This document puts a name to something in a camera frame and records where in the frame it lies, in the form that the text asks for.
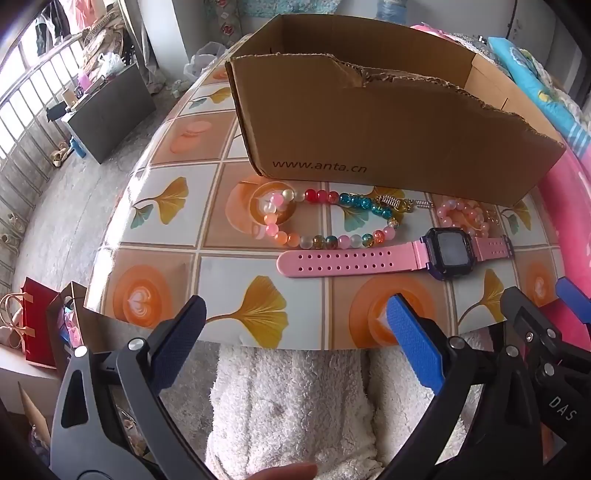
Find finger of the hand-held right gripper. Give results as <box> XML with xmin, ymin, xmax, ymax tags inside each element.
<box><xmin>555</xmin><ymin>276</ymin><xmax>591</xmax><ymax>324</ymax></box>
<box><xmin>500</xmin><ymin>286</ymin><xmax>573</xmax><ymax>365</ymax></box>

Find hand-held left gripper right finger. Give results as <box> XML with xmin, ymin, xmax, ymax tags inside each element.
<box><xmin>383</xmin><ymin>294</ymin><xmax>555</xmax><ymax>480</ymax></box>

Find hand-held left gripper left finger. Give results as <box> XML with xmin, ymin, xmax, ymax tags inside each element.
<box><xmin>50</xmin><ymin>295</ymin><xmax>218</xmax><ymax>480</ymax></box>

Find pink strap smartwatch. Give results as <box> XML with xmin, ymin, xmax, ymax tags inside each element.
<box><xmin>277</xmin><ymin>227</ymin><xmax>514</xmax><ymax>281</ymax></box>

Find pink bead bracelet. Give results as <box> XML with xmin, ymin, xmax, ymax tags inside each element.
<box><xmin>436</xmin><ymin>198</ymin><xmax>495</xmax><ymax>238</ymax></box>

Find multicoloured bead bracelet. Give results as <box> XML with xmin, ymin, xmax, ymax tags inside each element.
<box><xmin>253</xmin><ymin>187</ymin><xmax>400</xmax><ymax>250</ymax></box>

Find brown cardboard box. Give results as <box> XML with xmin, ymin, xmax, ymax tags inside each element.
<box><xmin>225</xmin><ymin>14</ymin><xmax>566</xmax><ymax>208</ymax></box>

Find person's left hand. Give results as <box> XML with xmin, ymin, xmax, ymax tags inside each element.
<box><xmin>245</xmin><ymin>463</ymin><xmax>319</xmax><ymax>480</ymax></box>

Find leaf patterned tablecloth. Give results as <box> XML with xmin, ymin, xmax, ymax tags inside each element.
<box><xmin>85</xmin><ymin>32</ymin><xmax>573</xmax><ymax>352</ymax></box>

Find brown paper bag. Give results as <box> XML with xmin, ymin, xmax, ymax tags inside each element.
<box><xmin>46</xmin><ymin>281</ymin><xmax>107</xmax><ymax>379</ymax></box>

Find pink blanket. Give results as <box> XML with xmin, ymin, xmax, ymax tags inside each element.
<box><xmin>411</xmin><ymin>23</ymin><xmax>591</xmax><ymax>352</ymax></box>

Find white fluffy garment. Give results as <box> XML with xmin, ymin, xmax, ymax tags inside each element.
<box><xmin>205</xmin><ymin>344</ymin><xmax>499</xmax><ymax>480</ymax></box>

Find red gift bag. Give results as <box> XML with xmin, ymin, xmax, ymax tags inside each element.
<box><xmin>23</xmin><ymin>277</ymin><xmax>70</xmax><ymax>367</ymax></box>

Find beige sandals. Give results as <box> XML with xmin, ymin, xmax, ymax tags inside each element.
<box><xmin>48</xmin><ymin>141</ymin><xmax>75</xmax><ymax>169</ymax></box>

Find blue pillow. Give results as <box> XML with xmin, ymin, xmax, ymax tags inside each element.
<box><xmin>487</xmin><ymin>36</ymin><xmax>591</xmax><ymax>139</ymax></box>

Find grey cabinet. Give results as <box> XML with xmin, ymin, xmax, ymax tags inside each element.
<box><xmin>62</xmin><ymin>62</ymin><xmax>158</xmax><ymax>164</ymax></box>

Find metal window railing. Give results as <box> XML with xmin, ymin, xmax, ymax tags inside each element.
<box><xmin>0</xmin><ymin>32</ymin><xmax>88</xmax><ymax>162</ymax></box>

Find small white plastic bag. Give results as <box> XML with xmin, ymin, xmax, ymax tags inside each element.
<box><xmin>95</xmin><ymin>52</ymin><xmax>125</xmax><ymax>77</ymax></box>

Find floral hanging cloth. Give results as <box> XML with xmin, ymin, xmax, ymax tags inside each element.
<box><xmin>203</xmin><ymin>0</ymin><xmax>370</xmax><ymax>24</ymax></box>

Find hanging clothes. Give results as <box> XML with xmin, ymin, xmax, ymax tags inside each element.
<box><xmin>34</xmin><ymin>0</ymin><xmax>112</xmax><ymax>42</ymax></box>

